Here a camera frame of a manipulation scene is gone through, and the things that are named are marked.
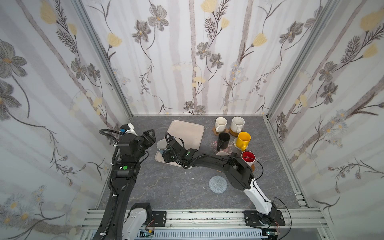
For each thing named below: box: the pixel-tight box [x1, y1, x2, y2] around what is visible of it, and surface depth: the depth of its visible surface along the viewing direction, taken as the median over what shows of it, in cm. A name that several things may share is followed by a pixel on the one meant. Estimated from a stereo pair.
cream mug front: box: [215, 116, 228, 133], surface depth 106 cm
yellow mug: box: [236, 131, 251, 152], surface depth 98 cm
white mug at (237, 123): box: [230, 116, 246, 134], surface depth 107 cm
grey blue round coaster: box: [209, 175, 228, 194], surface depth 86 cm
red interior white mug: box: [241, 150, 256, 167], surface depth 91 cm
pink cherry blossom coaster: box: [211, 140, 234, 155], surface depth 103 cm
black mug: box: [217, 132, 231, 151], surface depth 100 cm
